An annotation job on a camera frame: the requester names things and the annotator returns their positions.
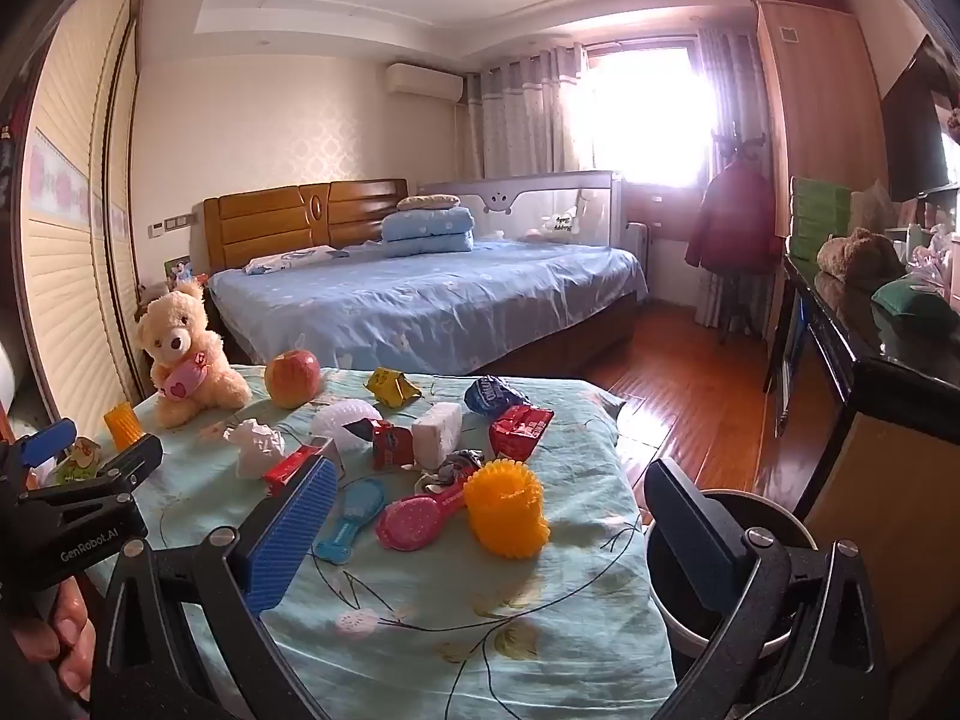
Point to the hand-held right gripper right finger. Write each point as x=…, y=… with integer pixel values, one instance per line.
x=697, y=540

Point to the white foam block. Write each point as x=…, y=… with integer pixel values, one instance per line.
x=437, y=435

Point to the folded blue quilt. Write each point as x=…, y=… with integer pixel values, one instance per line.
x=427, y=229

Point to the white trash bin black liner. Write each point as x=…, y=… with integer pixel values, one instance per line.
x=667, y=585

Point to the small red carton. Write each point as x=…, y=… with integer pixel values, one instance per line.
x=390, y=450

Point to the grey bed guard rail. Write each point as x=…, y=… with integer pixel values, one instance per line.
x=525, y=202

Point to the brown plush toy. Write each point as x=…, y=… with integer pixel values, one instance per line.
x=859, y=255

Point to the bed with blue sheet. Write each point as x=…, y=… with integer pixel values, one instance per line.
x=420, y=300

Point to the beige teddy bear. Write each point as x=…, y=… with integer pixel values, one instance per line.
x=176, y=330

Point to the tall wooden wardrobe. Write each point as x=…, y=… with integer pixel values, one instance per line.
x=817, y=105

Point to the crumpled yellow wrapper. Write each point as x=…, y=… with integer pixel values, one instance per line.
x=390, y=386

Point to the blue wrapper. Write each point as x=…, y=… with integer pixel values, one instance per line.
x=491, y=394

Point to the dark green cushion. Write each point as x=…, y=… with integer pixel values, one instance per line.
x=911, y=300

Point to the white air conditioner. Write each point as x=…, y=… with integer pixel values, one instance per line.
x=424, y=81

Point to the beige pillow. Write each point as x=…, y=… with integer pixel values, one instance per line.
x=427, y=202

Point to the red snack packet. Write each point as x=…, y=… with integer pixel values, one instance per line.
x=521, y=427

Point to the person's left hand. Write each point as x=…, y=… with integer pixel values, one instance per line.
x=71, y=630

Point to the crumpled clear plastic bag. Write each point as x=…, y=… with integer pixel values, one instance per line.
x=934, y=259

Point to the cream sliding wardrobe doors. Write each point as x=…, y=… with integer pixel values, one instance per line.
x=75, y=240

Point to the black glossy cabinet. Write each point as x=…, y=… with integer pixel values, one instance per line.
x=862, y=360

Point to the wooden headboard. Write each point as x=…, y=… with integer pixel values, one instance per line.
x=270, y=225

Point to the green floral blanket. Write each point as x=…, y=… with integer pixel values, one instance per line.
x=450, y=615

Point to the dark red coat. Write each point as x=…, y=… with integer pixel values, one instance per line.
x=735, y=217

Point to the grey patterned curtain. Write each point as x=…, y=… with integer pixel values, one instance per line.
x=724, y=90
x=517, y=120

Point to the wall switch panel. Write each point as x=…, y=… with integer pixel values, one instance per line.
x=174, y=225

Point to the crumpled white tissue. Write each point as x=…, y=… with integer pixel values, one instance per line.
x=255, y=450

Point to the white foam fruit net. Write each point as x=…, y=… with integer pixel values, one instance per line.
x=345, y=424

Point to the red apple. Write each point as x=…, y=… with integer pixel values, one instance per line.
x=292, y=379

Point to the printed cloth on bed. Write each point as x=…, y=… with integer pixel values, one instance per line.
x=292, y=260

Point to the black television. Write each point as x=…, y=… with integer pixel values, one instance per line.
x=911, y=135

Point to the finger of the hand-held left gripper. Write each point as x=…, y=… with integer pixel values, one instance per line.
x=127, y=457
x=49, y=441

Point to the pink hair brush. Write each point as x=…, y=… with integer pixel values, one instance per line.
x=409, y=521

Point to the dark coat rack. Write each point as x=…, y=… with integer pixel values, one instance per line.
x=739, y=142

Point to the yellow spiky cup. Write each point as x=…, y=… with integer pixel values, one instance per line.
x=506, y=510

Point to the flat red wrapper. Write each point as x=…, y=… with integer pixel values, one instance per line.
x=289, y=469

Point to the blue hair brush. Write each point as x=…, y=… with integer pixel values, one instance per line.
x=356, y=506

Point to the white radiator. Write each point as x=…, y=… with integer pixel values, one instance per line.
x=637, y=238

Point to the small photo frame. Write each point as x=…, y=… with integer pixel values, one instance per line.
x=178, y=271

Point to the crumpled dark wrapper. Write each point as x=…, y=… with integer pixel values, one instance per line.
x=457, y=465

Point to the stack of green boxes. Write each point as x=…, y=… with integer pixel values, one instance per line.
x=817, y=217

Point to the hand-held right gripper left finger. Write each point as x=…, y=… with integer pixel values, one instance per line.
x=292, y=532

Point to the small milk carton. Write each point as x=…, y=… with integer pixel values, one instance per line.
x=79, y=457

